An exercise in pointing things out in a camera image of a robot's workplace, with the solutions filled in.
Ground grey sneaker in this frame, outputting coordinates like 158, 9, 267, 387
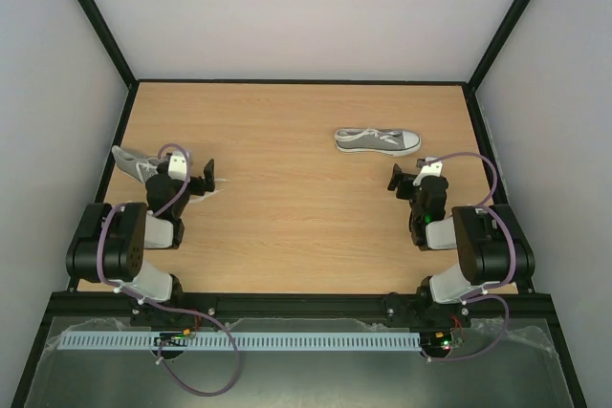
111, 145, 230, 204

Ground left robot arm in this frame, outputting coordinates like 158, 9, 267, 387
66, 151, 216, 308

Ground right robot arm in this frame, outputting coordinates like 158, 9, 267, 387
387, 162, 536, 324

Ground grey sneaker lying sideways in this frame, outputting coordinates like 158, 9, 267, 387
335, 128, 422, 157

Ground right circuit board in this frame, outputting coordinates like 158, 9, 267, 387
420, 329, 465, 349

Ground circuit board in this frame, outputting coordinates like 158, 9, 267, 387
420, 329, 465, 349
153, 329, 197, 347

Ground left circuit board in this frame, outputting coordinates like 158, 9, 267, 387
153, 329, 197, 347

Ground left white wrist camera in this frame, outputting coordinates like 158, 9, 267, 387
167, 150, 191, 181

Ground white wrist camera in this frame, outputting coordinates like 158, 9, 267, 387
413, 157, 443, 186
167, 150, 191, 181

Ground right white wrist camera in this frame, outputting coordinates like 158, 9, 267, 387
413, 157, 443, 186

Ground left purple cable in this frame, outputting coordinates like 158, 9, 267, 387
97, 142, 241, 397

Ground light blue cable duct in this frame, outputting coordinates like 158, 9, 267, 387
57, 332, 422, 352

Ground black aluminium frame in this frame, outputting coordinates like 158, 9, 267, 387
11, 0, 586, 407

